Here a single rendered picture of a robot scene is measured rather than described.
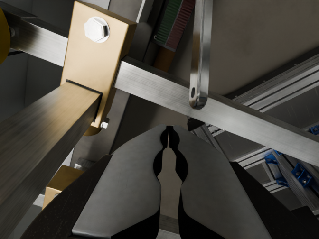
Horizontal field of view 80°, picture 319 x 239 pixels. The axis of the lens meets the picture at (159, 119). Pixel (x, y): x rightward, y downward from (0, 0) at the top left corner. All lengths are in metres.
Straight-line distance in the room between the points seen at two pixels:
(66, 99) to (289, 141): 0.25
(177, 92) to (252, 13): 0.94
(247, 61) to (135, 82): 0.97
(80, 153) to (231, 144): 0.79
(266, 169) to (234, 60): 0.61
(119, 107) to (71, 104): 0.22
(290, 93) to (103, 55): 0.93
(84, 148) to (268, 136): 0.36
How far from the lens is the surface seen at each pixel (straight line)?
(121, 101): 0.38
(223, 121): 0.23
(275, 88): 0.98
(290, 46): 1.22
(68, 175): 0.36
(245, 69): 1.15
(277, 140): 0.27
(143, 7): 0.25
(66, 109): 0.17
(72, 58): 0.21
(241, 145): 1.09
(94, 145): 0.45
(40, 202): 0.39
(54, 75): 0.51
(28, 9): 0.49
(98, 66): 0.20
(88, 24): 0.19
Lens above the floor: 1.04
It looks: 62 degrees down
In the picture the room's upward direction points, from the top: 175 degrees counter-clockwise
